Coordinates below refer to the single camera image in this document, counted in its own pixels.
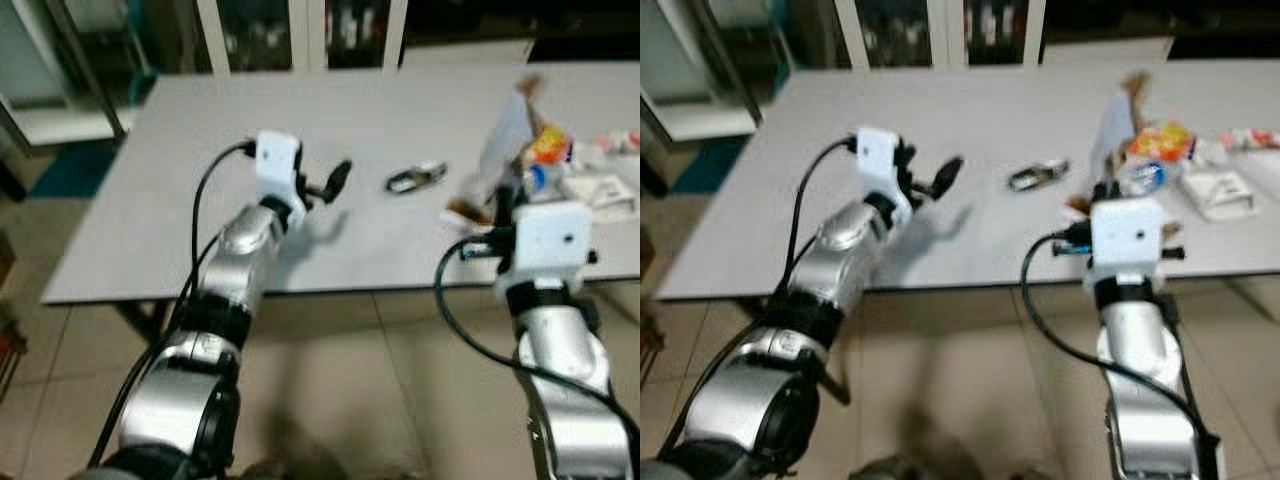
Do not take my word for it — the white paper bag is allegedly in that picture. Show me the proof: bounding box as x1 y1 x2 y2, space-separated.
478 75 549 201
1088 70 1151 186

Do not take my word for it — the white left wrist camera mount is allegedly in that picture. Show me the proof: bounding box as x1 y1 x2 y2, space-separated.
254 130 304 206
856 127 906 201

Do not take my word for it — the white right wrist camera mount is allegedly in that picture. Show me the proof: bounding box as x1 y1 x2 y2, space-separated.
1085 197 1166 286
495 200 592 281

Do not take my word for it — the white low cabinet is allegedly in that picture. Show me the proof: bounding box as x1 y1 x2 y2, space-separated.
640 0 761 141
0 0 131 146

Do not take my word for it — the grey folding table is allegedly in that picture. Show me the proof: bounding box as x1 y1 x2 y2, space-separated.
655 58 1280 406
40 62 641 346

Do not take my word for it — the white flat packet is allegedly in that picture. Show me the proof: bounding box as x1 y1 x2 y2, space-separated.
1178 168 1258 221
562 172 638 223

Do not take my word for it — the white framed glass cabinet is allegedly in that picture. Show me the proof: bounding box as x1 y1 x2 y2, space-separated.
830 0 1046 69
195 0 411 73

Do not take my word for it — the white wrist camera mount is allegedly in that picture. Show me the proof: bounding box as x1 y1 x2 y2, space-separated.
495 200 592 281
856 127 906 201
1085 197 1166 286
254 130 304 206

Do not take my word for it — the orange snack pack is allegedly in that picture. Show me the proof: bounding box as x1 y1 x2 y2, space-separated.
527 124 574 167
1128 120 1196 164

